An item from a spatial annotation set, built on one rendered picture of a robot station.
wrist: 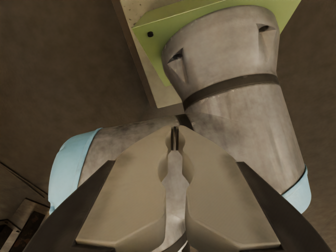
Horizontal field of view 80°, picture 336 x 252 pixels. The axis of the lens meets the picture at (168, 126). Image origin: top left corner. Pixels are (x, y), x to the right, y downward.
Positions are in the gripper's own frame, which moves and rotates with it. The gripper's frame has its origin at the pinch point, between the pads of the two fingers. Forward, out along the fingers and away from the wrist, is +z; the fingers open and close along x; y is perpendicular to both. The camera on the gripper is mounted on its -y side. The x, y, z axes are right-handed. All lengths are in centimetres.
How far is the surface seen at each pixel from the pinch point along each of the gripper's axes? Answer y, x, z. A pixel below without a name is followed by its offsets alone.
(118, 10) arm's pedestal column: -7, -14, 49
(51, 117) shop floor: 27, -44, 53
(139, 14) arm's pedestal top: -5.8, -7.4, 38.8
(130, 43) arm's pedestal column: 1, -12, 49
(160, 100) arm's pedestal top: 15.0, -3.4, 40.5
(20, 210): 82, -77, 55
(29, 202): 75, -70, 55
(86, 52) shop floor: 4, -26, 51
